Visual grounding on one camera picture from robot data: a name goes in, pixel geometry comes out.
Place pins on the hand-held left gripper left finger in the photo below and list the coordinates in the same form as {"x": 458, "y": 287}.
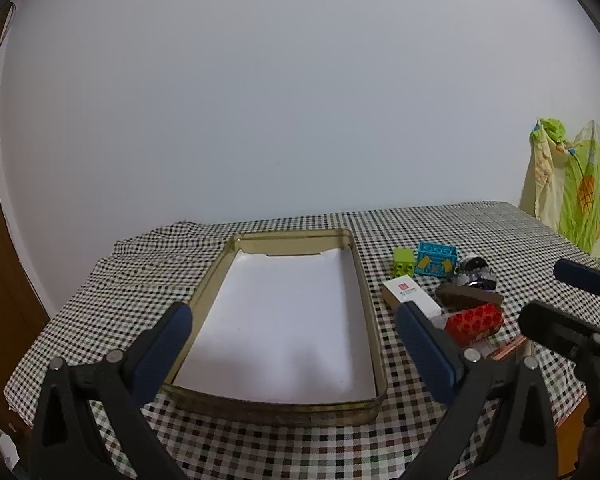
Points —
{"x": 167, "y": 340}

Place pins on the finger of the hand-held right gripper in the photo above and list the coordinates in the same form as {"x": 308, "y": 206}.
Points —
{"x": 577, "y": 275}
{"x": 550, "y": 325}

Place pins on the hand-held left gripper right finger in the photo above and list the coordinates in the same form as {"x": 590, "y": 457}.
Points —
{"x": 420, "y": 340}

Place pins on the copper coloured box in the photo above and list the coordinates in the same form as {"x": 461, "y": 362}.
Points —
{"x": 510, "y": 347}

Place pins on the white box with red label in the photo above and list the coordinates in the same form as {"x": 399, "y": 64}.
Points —
{"x": 407, "y": 292}

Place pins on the red patterned box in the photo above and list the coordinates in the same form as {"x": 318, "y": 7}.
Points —
{"x": 475, "y": 322}

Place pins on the brown box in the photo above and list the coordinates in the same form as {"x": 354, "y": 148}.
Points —
{"x": 467, "y": 297}

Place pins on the green toy brick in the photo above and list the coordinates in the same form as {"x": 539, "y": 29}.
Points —
{"x": 404, "y": 262}

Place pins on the blue toy brick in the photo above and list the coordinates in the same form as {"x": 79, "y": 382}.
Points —
{"x": 435, "y": 260}

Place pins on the grey rock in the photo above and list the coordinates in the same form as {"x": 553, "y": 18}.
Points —
{"x": 475, "y": 272}

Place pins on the gold metal tray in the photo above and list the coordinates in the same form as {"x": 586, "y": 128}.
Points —
{"x": 280, "y": 412}

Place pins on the checkered tablecloth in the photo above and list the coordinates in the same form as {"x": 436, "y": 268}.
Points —
{"x": 130, "y": 280}

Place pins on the green yellow printed cloth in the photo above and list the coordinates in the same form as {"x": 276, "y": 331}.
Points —
{"x": 585, "y": 195}

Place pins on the white paper liner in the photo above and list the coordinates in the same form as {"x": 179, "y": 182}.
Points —
{"x": 280, "y": 310}

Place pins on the wooden door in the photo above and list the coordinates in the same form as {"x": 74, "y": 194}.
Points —
{"x": 0, "y": 260}

